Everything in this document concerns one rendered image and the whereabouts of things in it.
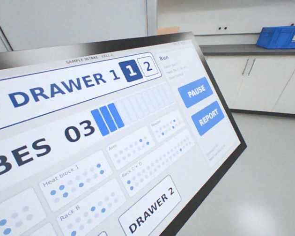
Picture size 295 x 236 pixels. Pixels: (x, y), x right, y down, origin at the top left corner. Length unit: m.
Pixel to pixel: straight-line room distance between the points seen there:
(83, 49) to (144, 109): 0.12
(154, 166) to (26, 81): 0.19
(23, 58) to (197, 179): 0.30
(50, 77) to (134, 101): 0.11
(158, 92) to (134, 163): 0.12
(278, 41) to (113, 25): 2.04
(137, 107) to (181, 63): 0.15
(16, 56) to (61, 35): 0.81
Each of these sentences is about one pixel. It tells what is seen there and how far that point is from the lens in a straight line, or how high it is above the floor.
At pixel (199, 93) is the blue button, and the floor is 1.09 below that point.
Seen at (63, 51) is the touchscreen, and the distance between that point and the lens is 0.22.
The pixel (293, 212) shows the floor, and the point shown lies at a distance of 1.67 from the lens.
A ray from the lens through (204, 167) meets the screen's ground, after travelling 0.29.
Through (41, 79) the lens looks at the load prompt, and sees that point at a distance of 0.21.
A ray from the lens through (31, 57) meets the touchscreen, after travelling 0.22.
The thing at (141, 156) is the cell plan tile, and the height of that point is 1.06.
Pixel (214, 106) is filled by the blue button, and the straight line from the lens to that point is 0.34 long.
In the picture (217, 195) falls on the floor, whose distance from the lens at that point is 1.45.
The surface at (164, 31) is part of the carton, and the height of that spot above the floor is 1.14.
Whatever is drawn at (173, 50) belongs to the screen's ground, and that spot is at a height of 1.17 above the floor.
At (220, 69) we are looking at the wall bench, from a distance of 2.17.
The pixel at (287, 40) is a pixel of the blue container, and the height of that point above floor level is 0.99.
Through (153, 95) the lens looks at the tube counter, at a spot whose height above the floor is 1.12.
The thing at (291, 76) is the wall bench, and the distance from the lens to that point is 2.50.
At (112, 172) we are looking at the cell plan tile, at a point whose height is 1.06.
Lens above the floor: 1.21
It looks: 35 degrees down
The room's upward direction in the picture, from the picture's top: 3 degrees counter-clockwise
